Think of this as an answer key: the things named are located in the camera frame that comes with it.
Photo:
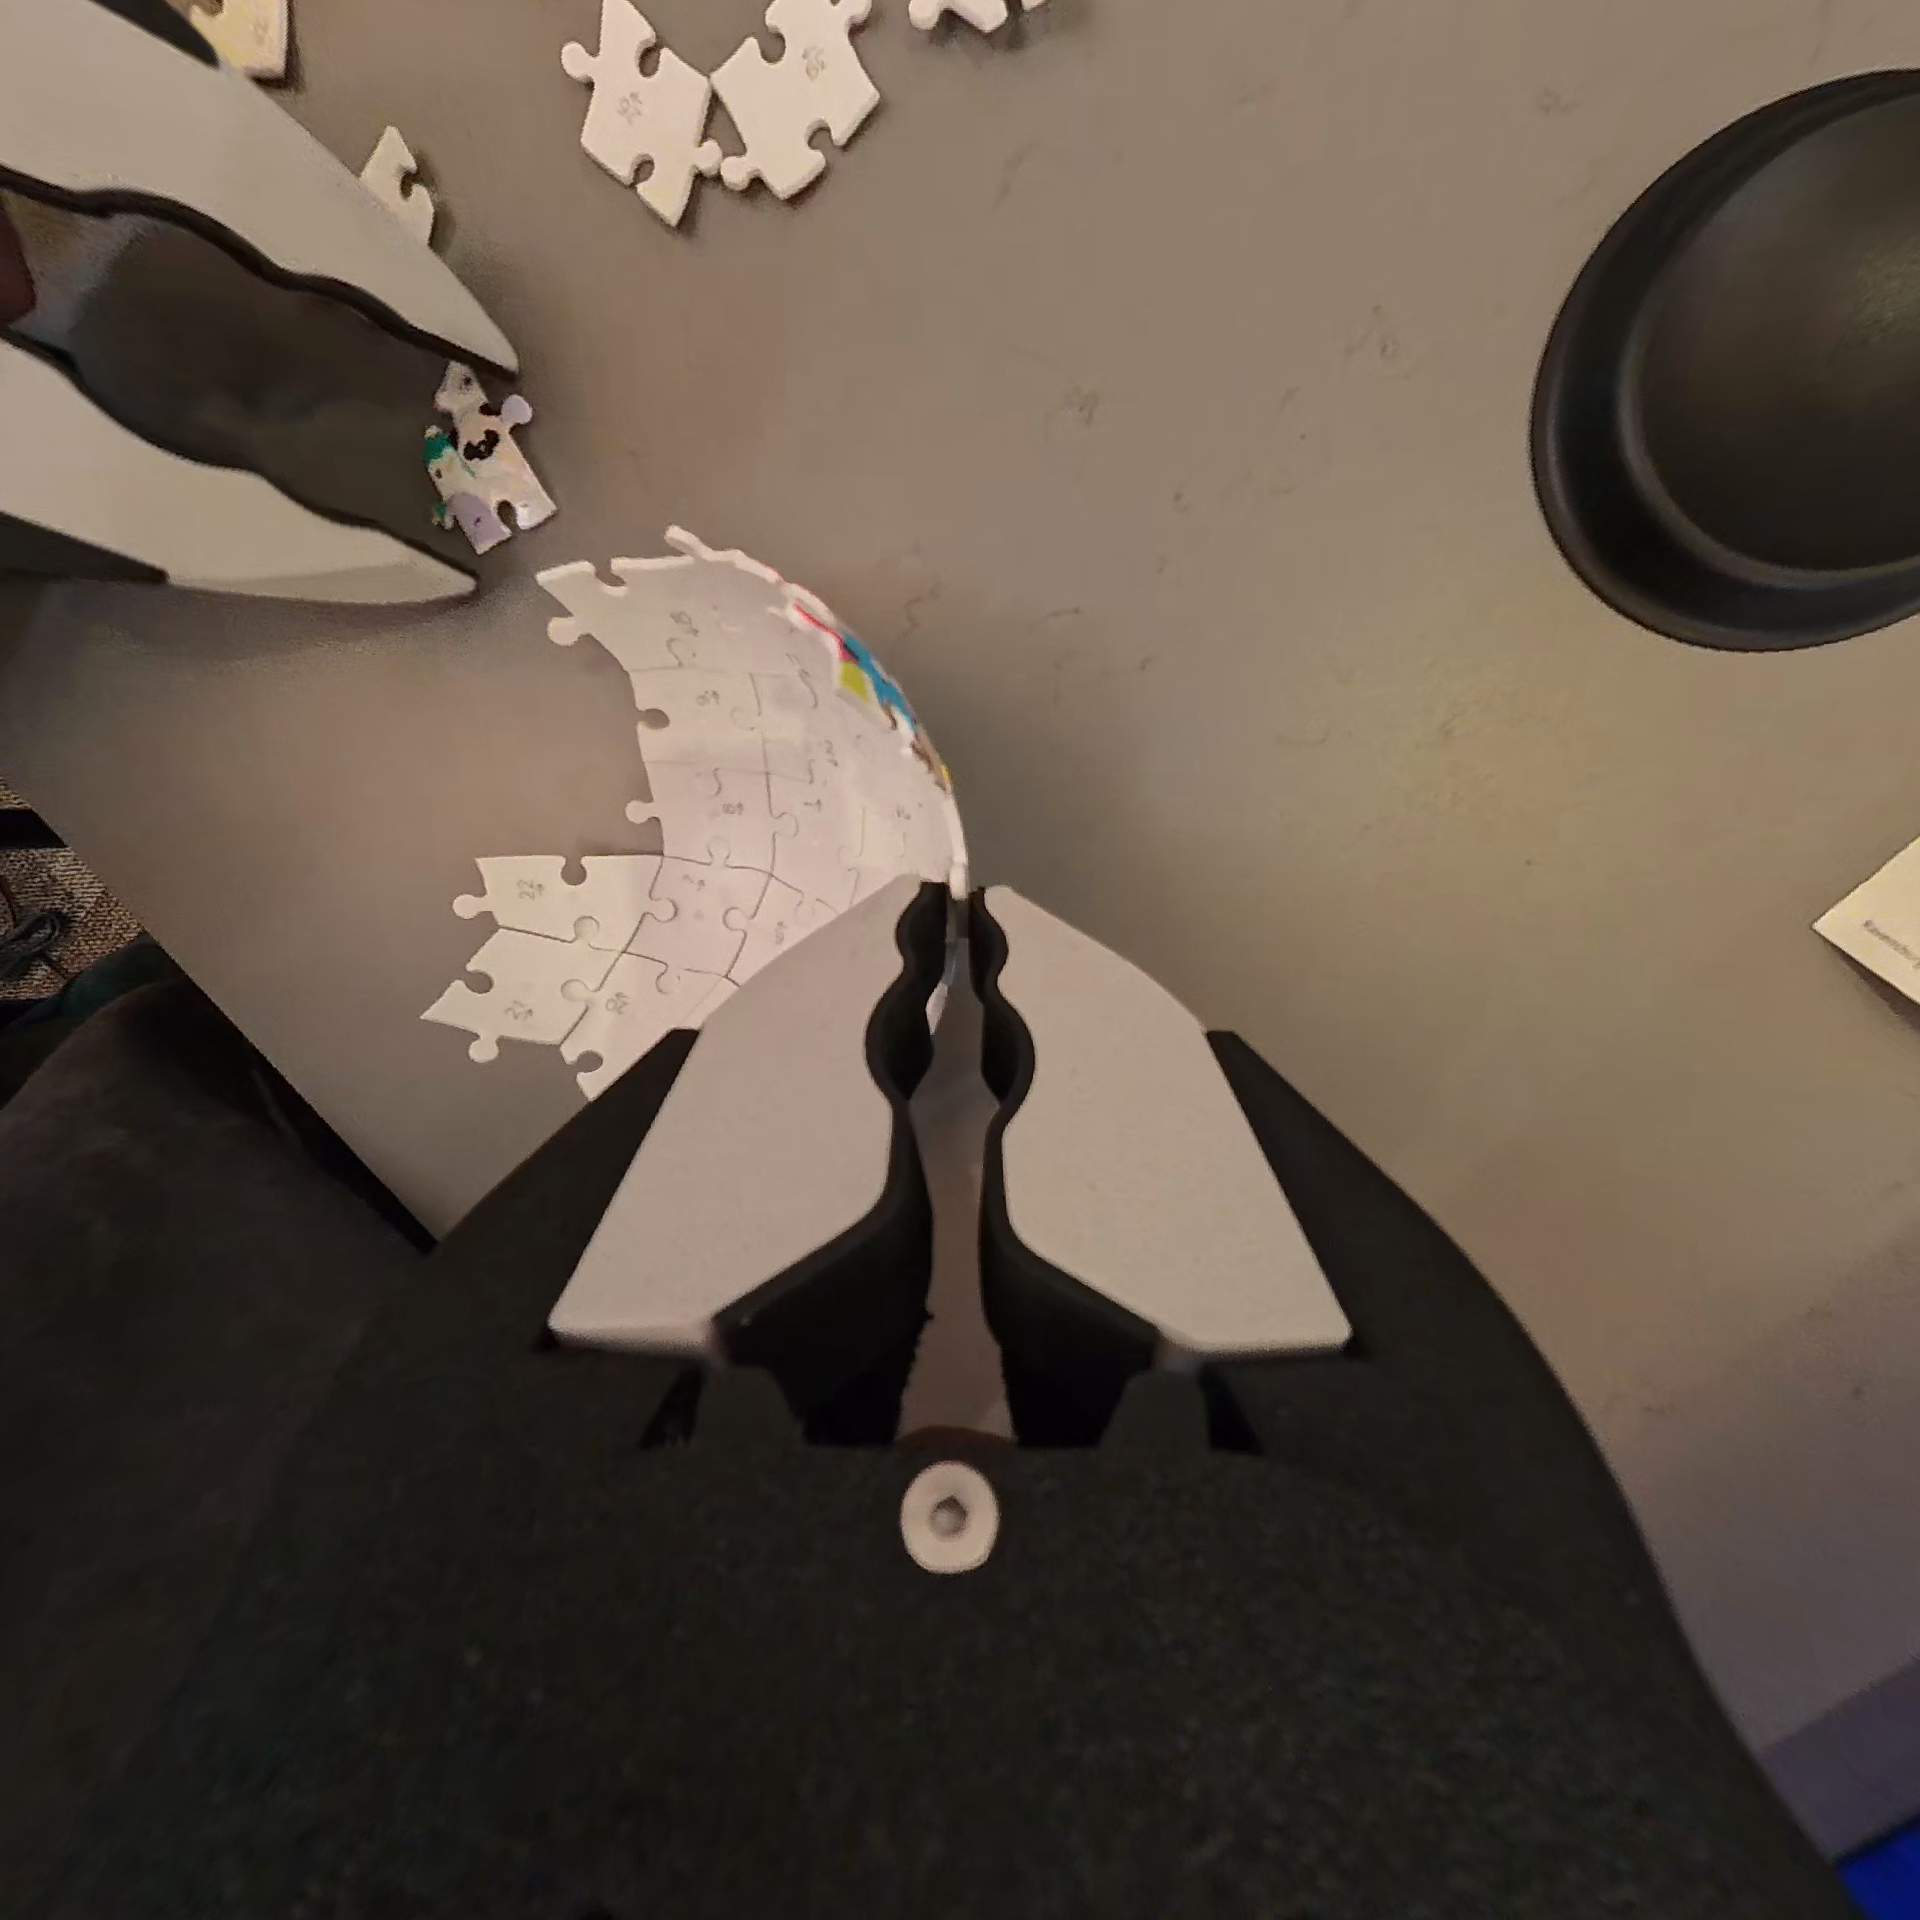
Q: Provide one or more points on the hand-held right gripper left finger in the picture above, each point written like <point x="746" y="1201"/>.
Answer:
<point x="734" y="1185"/>

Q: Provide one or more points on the blue bin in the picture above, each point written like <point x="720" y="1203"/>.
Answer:
<point x="1881" y="1881"/>

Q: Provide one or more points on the white paper sheet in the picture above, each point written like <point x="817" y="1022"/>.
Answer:
<point x="1881" y="938"/>

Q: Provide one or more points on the group of puzzle pieces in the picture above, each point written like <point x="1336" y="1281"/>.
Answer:
<point x="751" y="90"/>

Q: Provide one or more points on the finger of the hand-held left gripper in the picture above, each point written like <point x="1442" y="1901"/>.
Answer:
<point x="225" y="150"/>
<point x="182" y="523"/>

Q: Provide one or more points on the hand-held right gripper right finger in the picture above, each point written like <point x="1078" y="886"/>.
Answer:
<point x="1154" y="1185"/>

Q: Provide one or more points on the black round puzzle stand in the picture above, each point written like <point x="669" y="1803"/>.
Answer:
<point x="1769" y="376"/>

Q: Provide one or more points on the partly built puzzle ball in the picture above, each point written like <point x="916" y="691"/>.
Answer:
<point x="720" y="779"/>

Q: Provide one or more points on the single white puzzle piece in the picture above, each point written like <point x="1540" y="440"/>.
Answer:
<point x="487" y="465"/>

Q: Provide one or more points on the person's dark trousers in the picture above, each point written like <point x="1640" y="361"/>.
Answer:
<point x="182" y="1424"/>

